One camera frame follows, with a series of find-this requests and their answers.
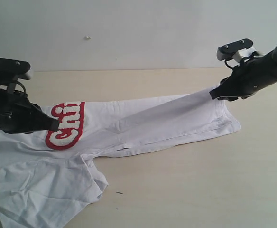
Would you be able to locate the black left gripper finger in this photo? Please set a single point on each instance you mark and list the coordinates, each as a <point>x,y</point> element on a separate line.
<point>39,121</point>

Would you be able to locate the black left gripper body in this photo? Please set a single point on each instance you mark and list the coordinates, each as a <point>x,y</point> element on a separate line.
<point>14,107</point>

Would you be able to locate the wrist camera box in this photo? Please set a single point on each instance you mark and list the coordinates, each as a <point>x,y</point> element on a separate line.
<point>237,50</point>
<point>16,67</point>

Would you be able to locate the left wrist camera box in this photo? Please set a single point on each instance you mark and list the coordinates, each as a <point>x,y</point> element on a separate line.
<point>16,67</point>

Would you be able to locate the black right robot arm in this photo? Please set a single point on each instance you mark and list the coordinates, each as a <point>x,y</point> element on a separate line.
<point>232,64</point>

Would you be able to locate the white t-shirt red Chinese patch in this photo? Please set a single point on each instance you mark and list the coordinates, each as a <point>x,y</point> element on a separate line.
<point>46,178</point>

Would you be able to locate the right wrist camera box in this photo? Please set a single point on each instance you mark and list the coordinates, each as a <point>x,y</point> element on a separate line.
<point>237,50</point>

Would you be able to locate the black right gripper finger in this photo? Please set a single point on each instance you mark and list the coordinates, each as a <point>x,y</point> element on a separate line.
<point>226,91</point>

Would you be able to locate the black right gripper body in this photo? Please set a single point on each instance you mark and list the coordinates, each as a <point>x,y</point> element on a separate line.
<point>254,75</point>

